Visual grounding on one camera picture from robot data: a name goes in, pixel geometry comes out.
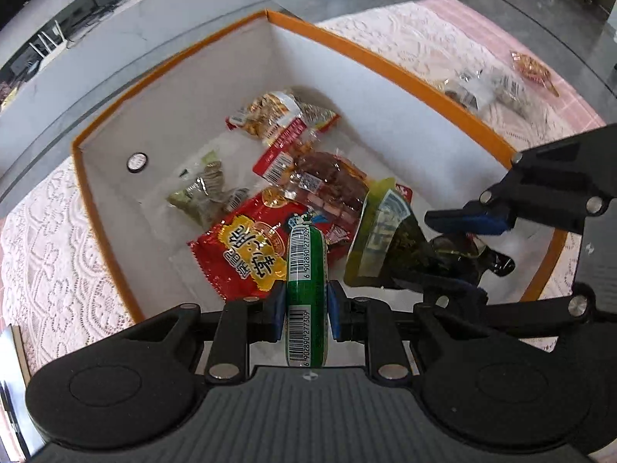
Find black tablet with wood edge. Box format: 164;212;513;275
1;325;44;458

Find green seed snack packet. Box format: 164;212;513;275
165;150;249;230

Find orange cardboard box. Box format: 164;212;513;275
70;7;570;324

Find dark green snack pouch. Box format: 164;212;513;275
343;178;516;294

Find white wifi router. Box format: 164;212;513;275
28;20;67;60

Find green sausage stick packet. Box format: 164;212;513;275
285;224;329;368

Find clear packet brown cake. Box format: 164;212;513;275
435;78;480;113

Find peanut snack packet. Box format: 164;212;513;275
226;89;340;147

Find clear white snack bag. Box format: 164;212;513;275
457;67;533;118

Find dried meat snack packet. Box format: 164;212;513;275
253;125;370;229

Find orange nut snack packet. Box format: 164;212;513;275
510;51;560;97

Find red snack packet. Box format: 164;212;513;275
189;186;350;301

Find pink checked table cover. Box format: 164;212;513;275
421;0;616;130

